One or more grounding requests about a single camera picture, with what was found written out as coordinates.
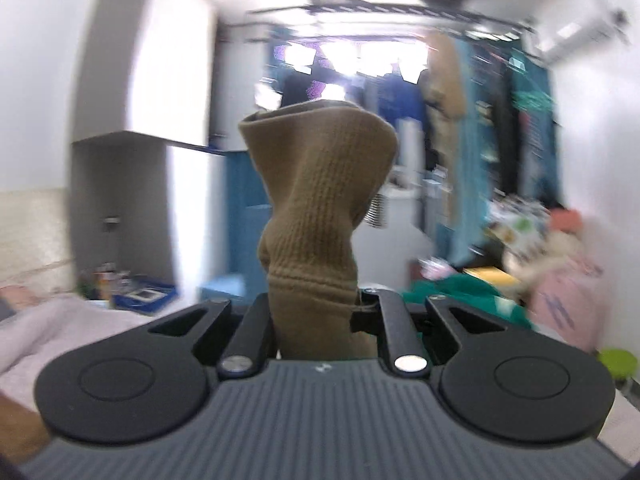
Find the orange box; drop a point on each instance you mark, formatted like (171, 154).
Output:
(565, 220)

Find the black white striped hanging garment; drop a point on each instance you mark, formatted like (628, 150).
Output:
(374, 212)

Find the green fleece garment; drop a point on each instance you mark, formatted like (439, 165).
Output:
(465, 295)

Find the hanging clothes on rack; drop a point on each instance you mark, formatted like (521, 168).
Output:
(477, 170)

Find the beige hanging garment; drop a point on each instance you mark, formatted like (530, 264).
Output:
(445, 110)

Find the blue tray with small bottles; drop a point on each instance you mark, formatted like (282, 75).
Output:
(140, 295)

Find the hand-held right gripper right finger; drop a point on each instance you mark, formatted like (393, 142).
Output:
(395, 325)

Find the brown hoodie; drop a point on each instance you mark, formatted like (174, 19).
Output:
(315, 200)

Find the blue white hanging jacket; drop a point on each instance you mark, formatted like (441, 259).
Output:
(397, 102)

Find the white spotted print pillow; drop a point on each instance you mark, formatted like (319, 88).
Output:
(515, 225)

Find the grey white wardrobe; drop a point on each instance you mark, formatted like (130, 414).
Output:
(150, 70)

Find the cream quilted headboard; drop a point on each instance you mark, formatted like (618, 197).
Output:
(30, 230)

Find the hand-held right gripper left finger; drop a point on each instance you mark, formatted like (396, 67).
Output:
(252, 325)

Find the wall socket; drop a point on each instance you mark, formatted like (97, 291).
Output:
(111, 223)

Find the green stool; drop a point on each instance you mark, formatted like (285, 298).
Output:
(617, 365)

